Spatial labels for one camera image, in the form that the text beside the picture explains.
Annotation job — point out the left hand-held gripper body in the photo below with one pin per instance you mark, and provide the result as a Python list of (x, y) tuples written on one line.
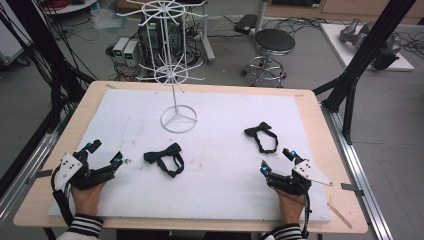
[(68, 168)]

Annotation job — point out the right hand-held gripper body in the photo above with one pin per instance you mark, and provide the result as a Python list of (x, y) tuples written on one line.
[(310, 171)]

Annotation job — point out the person's left hand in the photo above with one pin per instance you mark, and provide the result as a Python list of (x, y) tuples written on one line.
[(86, 200)]

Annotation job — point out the person's right hand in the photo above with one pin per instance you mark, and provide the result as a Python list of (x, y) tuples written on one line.
[(292, 208)]

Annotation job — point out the metal table clip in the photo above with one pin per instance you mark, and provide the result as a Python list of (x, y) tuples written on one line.
[(40, 175), (351, 188)]

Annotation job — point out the thin wooden stick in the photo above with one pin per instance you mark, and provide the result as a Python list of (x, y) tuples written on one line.
[(340, 216)]

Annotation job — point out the white foam mat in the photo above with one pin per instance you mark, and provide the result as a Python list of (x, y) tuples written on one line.
[(216, 110)]

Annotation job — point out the grey bench power supply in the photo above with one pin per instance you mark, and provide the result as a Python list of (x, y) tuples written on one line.
[(120, 46), (131, 53)]

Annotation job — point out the black round stool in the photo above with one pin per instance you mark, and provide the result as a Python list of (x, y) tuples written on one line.
[(275, 40)]

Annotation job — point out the white floor board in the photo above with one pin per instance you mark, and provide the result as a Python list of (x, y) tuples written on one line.
[(336, 43)]

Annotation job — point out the black computer tower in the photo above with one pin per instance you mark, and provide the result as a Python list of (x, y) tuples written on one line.
[(156, 35)]

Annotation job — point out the black flat box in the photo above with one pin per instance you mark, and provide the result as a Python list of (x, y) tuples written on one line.
[(246, 23)]

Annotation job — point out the grey metal table leg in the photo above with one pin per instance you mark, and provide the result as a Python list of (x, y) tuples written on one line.
[(206, 36)]

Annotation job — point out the aluminium rail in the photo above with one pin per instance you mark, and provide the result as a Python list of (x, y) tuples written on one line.
[(360, 166), (20, 190)]

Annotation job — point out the black metal frame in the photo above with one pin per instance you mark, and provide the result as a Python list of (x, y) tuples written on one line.
[(36, 40), (370, 50)]

